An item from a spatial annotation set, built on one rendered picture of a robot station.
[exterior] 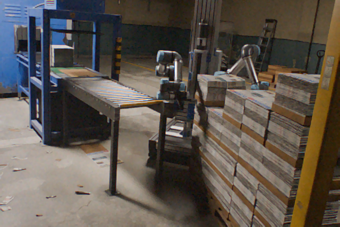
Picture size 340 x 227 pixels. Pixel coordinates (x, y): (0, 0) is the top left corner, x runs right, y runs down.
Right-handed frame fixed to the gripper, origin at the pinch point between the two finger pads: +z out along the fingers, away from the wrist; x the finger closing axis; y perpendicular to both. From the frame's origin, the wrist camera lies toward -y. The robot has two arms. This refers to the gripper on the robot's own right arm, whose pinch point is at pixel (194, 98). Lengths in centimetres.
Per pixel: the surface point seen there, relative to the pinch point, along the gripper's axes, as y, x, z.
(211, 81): 21.1, -20.9, 5.4
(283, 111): 26, -125, 3
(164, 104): -7.2, 3.6, -26.8
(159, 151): -53, 4, -28
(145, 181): -85, 5, -39
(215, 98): 5.6, -20.9, 11.9
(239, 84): 18.7, -22.3, 32.6
